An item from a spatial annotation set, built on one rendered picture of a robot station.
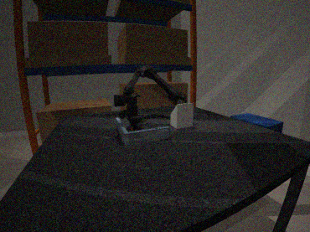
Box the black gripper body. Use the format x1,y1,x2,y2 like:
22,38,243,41
127,105,142,123

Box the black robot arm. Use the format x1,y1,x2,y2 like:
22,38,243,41
114,65,187,119

